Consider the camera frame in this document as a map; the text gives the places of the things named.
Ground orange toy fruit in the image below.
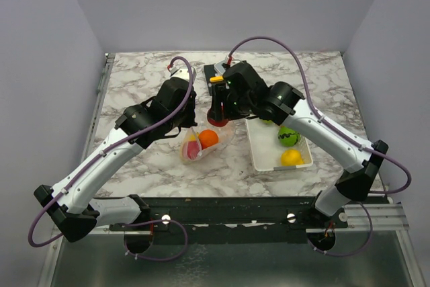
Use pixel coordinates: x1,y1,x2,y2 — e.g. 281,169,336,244
198,129,219,149

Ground red toy apple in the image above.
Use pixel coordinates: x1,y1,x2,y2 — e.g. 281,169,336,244
185,140,201,160

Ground clear zip top bag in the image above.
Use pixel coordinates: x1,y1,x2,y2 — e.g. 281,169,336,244
179,121,235,163

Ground green toy fruit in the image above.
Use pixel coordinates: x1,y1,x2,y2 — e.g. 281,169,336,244
277,126,301,147

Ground yellow toy pear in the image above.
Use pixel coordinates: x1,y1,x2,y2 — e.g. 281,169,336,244
280,149,304,167

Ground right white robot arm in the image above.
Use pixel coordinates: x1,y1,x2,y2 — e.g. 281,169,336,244
207,61,388,227

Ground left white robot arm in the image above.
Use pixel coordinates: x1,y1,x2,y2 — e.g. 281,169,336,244
34,77,196,243

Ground grey white rectangular box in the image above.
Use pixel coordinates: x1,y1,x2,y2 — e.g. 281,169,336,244
214,60,230,75

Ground black cutting board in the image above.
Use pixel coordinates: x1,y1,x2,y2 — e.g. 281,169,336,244
203,60,251,97

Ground white perforated plastic basket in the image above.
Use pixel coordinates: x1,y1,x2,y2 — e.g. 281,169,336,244
245,119,313,172

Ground yellow handled knife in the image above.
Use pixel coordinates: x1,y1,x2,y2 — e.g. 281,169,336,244
210,76,224,83

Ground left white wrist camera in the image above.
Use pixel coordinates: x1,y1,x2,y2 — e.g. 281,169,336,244
169,66,196,83

